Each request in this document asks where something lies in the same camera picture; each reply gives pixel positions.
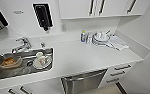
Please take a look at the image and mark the stainless steel dishwasher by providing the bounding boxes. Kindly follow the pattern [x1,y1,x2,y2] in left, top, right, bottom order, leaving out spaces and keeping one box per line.
[60,68,109,94]

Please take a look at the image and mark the dish soap bottle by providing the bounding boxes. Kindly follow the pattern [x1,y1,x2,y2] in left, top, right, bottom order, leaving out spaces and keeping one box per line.
[79,30,88,43]

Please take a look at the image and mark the small clear jar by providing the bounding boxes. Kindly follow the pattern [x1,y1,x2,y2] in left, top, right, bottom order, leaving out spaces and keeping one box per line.
[86,33,93,45]

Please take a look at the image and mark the small steel sink knob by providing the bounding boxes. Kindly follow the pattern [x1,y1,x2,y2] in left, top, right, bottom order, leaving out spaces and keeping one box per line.
[40,41,46,48]

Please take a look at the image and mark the white cup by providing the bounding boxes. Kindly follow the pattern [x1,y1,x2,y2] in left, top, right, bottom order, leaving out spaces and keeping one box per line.
[35,51,47,66]

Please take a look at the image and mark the white plate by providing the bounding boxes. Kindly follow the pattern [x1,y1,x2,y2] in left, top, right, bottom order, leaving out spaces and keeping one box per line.
[32,54,54,70]

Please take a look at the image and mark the black soap dispenser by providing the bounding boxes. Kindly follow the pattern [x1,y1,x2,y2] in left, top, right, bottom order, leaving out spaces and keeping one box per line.
[32,2,54,33]

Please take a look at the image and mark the chrome sink faucet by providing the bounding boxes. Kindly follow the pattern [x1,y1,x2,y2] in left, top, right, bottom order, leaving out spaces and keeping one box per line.
[11,36,33,55]

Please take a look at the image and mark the white sink base cabinet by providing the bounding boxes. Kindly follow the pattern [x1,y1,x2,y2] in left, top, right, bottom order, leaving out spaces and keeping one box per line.
[4,79,66,94]

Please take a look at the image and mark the plastic container orange food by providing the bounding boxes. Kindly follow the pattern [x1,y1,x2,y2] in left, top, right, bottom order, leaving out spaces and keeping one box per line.
[0,55,23,70]

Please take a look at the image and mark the white wall outlet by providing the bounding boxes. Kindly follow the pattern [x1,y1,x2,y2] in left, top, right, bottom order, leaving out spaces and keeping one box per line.
[61,23,67,33]

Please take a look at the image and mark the steel bar handle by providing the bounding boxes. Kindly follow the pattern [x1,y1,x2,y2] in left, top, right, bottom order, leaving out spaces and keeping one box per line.
[63,70,107,83]

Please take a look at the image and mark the white upper cabinet steel handles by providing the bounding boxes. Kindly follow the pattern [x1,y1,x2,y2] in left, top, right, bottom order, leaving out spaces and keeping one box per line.
[58,0,150,20]

